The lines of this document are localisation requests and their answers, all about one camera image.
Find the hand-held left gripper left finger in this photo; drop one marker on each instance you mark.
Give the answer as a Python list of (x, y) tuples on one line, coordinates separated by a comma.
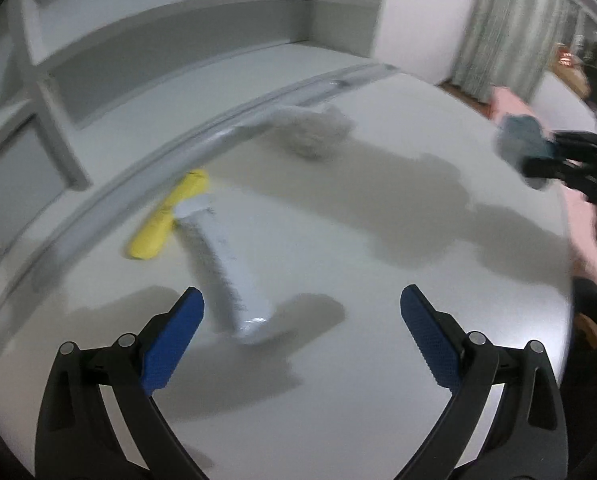
[(176, 342)]

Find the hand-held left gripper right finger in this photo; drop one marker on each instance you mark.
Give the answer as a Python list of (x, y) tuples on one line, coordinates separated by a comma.
[(431, 341)]

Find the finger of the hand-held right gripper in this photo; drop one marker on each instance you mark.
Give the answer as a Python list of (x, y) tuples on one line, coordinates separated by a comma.
[(543, 167), (576, 140)]

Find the long silver packet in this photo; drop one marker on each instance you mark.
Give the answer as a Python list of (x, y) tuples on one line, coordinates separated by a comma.
[(223, 270)]

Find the orange object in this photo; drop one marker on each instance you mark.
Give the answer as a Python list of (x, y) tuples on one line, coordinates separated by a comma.
[(569, 62)]

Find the yellow packet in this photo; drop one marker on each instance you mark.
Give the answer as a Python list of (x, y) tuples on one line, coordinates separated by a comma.
[(171, 217)]

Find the pale green curtain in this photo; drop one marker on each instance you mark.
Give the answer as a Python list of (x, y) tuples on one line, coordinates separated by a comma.
[(518, 25)]

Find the grey crumpled cloth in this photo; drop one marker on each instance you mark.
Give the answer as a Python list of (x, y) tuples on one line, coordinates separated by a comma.
[(312, 130)]

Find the white shelf unit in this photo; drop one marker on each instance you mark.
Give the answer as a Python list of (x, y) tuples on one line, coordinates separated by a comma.
[(143, 45)]

